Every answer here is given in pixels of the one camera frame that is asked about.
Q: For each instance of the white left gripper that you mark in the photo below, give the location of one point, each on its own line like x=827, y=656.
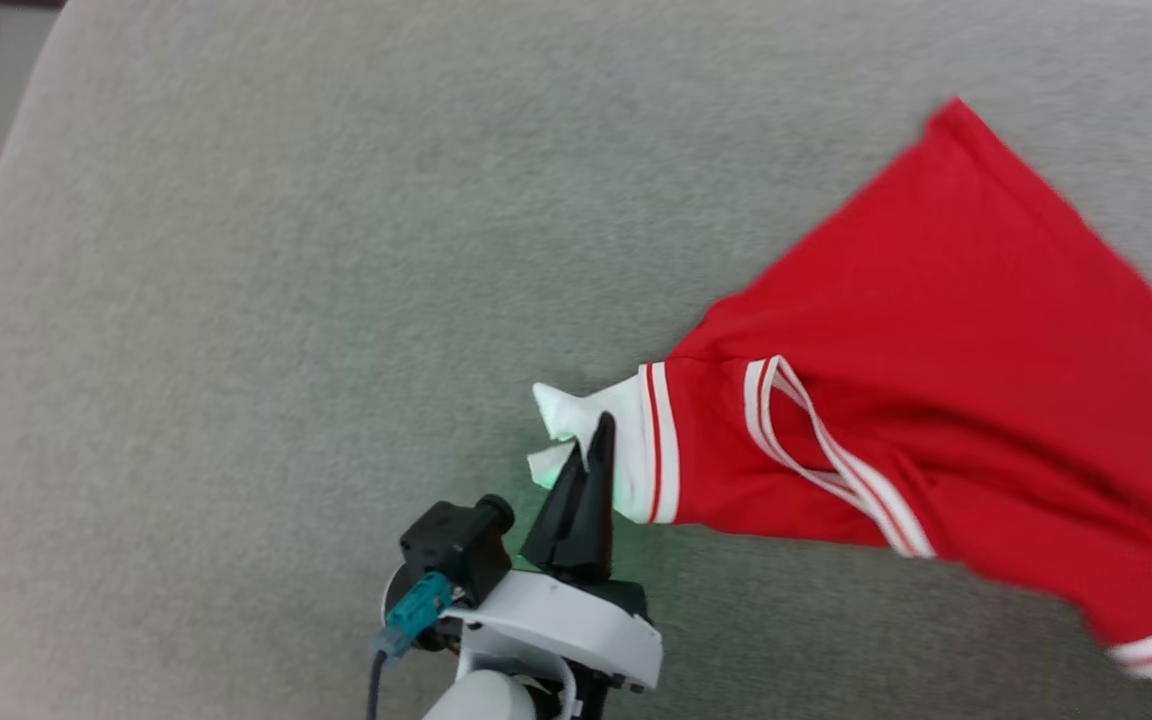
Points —
x=566, y=625

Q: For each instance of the red and white garment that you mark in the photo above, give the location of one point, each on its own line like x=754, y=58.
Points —
x=956, y=400

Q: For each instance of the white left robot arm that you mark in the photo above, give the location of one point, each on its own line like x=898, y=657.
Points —
x=481, y=700

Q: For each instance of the grey fabric sofa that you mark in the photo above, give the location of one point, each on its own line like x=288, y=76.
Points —
x=236, y=300

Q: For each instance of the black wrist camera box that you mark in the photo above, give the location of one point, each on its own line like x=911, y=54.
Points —
x=456, y=545

